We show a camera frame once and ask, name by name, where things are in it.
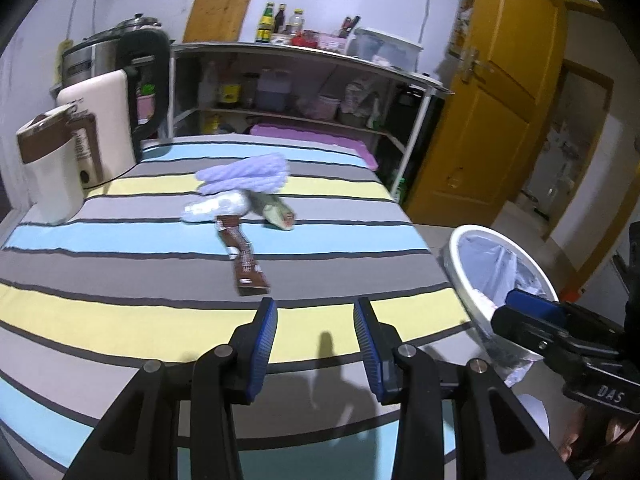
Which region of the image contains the yellow wooden door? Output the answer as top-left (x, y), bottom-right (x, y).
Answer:
top-left (402, 0), bottom-right (568, 228)

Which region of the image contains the bundle of plastic bags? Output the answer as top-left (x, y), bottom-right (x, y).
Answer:
top-left (342, 80), bottom-right (386, 128)

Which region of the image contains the brown wrapper strip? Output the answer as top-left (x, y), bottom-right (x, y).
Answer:
top-left (215, 214), bottom-right (271, 297)

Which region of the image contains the wall poster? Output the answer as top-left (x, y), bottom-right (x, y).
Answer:
top-left (450, 0), bottom-right (476, 58)

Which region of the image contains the steel rice cooker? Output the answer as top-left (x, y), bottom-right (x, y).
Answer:
top-left (60, 32), bottom-right (123, 91)

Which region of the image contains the cream and black kettle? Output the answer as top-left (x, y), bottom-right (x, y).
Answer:
top-left (56, 27), bottom-right (173, 186)

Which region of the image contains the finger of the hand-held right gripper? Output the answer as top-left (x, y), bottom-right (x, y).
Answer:
top-left (505, 289), bottom-right (568, 326)
top-left (490, 306), bottom-right (571, 361)

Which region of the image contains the wooden cutting board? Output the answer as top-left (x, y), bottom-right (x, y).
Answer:
top-left (182, 0), bottom-right (258, 43)

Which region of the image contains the striped tablecloth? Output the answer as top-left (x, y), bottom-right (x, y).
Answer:
top-left (0, 135), bottom-right (473, 480)

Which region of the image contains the white plastic bottle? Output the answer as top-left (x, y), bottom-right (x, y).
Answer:
top-left (197, 62), bottom-right (221, 108)

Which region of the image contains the metal shelf unit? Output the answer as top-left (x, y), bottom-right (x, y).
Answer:
top-left (170, 42), bottom-right (453, 201)

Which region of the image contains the purple knobbly scrubber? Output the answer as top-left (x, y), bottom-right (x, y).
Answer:
top-left (194, 152), bottom-right (291, 196)

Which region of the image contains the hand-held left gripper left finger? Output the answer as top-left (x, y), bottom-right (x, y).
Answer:
top-left (65, 297), bottom-right (278, 480)

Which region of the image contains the white crumpled wrapper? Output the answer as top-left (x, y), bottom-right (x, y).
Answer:
top-left (181, 191), bottom-right (251, 223)

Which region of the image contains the translucent bin liner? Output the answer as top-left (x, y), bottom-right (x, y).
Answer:
top-left (457, 235), bottom-right (546, 386)

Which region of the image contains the steel pot with lid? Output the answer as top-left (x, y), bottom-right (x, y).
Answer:
top-left (116, 12), bottom-right (163, 36)

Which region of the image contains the wall cable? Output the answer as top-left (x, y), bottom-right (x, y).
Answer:
top-left (70, 0), bottom-right (96, 46)

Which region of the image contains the clear plastic container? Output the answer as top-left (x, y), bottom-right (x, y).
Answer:
top-left (355, 27), bottom-right (423, 68)

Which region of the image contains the green sauce bottle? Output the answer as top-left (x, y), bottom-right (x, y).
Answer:
top-left (256, 2), bottom-right (276, 43)

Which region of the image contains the oil bottle with yellow label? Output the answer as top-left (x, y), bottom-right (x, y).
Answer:
top-left (217, 62), bottom-right (241, 108)

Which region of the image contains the white trash bin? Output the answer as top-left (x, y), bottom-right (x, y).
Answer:
top-left (444, 225), bottom-right (560, 371)

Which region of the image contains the green wrapper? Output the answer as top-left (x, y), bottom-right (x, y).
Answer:
top-left (250, 192), bottom-right (296, 231)

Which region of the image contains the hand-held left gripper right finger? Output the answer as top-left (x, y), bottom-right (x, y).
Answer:
top-left (352, 297), bottom-right (576, 480)

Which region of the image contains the pink plastic tub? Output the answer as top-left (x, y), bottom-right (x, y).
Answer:
top-left (305, 95), bottom-right (341, 121)

